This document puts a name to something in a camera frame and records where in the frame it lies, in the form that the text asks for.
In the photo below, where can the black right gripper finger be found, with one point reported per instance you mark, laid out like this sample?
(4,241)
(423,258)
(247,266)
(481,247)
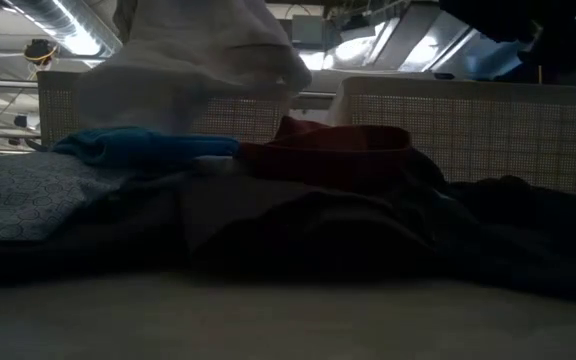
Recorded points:
(493,17)

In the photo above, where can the navy garment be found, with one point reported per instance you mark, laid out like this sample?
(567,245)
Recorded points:
(528,230)

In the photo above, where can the maroon garment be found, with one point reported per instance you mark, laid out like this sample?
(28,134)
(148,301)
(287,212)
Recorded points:
(328,155)

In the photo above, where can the dark grey garment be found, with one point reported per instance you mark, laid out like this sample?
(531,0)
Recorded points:
(293,220)

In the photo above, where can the plain white garment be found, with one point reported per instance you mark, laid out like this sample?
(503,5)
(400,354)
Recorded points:
(183,60)

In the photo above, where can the blue cloth garment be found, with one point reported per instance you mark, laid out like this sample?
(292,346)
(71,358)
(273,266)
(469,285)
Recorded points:
(143,145)

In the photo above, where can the light blue patterned garment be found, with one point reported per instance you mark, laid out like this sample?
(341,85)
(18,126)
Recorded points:
(28,195)

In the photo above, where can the white perforated plastic bin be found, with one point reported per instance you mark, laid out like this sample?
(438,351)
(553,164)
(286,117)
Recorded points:
(248,117)
(493,135)

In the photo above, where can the grey ceiling box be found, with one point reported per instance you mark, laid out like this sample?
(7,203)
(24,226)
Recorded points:
(308,29)

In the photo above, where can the black yellow hanging reel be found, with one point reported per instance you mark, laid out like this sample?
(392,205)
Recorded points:
(40,52)

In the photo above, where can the large silver ceiling duct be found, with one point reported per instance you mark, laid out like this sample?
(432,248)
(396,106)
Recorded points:
(418,40)

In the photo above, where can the round silver ceiling duct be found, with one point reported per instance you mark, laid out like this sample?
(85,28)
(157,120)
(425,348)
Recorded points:
(68,20)

